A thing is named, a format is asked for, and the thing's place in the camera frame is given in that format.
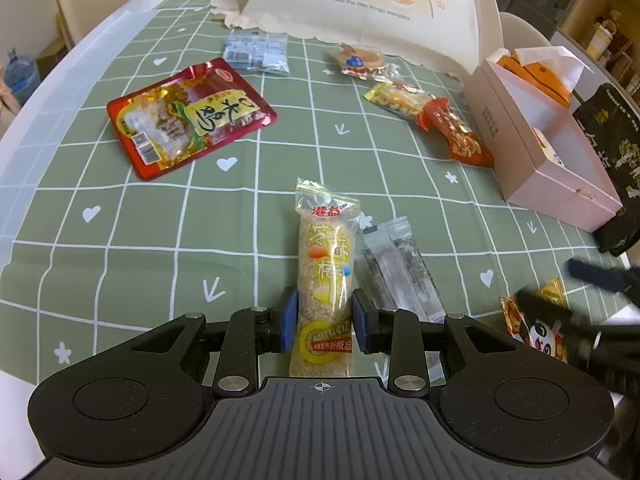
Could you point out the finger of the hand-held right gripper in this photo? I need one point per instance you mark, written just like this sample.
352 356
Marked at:
550 312
597 275

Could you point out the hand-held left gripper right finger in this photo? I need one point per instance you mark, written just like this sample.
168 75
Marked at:
361 322

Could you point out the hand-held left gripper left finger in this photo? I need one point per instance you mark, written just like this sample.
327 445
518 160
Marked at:
289 321

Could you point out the panda print snack packet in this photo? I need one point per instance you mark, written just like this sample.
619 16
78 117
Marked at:
532 327

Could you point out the yellow rice cracker bar packet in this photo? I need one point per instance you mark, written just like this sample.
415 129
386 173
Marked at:
325 260

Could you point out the pink cardboard box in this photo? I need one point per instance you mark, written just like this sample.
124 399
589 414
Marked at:
520 125

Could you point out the red nut snack packet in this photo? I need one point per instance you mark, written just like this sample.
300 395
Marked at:
457 135

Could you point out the blue candy bag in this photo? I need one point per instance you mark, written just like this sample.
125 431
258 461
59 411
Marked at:
257 52

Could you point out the clear wrapped snack bar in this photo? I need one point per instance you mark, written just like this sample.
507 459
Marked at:
380 272
415 270

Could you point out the black printed bag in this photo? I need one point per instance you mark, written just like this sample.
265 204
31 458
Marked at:
617 160

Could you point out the orange tissue box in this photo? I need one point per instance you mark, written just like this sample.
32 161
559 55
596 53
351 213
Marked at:
545 72

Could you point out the yellow snack packet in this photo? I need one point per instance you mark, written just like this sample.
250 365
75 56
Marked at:
400 99

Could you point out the red chicken snack packet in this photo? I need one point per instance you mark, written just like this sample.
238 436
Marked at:
187 117

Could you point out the round cake packet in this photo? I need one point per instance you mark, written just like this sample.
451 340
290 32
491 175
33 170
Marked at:
362 61

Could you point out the wooden shelf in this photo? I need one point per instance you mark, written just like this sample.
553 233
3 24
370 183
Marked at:
600 0

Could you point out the cream cartoon food cover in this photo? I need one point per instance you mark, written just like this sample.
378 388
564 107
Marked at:
360 0

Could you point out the blue water bottle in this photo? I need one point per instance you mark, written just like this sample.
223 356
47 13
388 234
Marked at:
21 76

